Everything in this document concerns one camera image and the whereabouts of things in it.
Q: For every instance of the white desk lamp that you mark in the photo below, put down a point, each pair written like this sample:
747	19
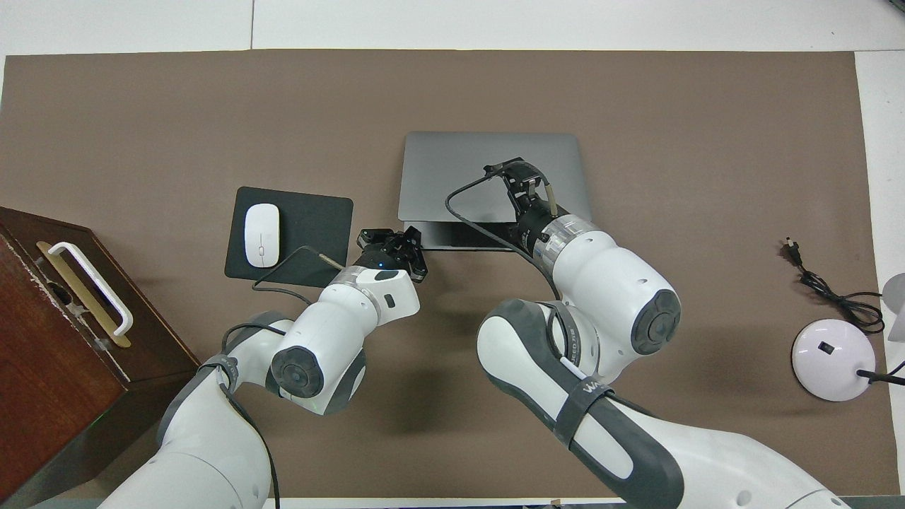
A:
831	360

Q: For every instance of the white computer mouse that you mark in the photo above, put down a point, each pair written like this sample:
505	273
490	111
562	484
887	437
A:
261	237

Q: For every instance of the brown table mat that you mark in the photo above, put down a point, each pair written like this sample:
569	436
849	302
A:
212	120

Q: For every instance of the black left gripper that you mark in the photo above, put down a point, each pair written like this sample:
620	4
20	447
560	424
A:
385	258

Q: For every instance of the silver laptop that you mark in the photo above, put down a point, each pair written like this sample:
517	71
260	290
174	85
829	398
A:
438	177

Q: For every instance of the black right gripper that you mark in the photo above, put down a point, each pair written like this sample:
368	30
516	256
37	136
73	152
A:
536	220

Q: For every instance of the dark wooden box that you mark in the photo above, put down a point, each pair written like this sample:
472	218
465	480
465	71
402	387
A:
49	396

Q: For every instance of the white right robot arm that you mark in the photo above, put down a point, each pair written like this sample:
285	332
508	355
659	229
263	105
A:
608	297

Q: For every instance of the black mouse pad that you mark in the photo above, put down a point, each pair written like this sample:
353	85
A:
311	226

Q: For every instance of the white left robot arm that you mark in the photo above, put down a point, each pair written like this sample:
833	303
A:
332	332

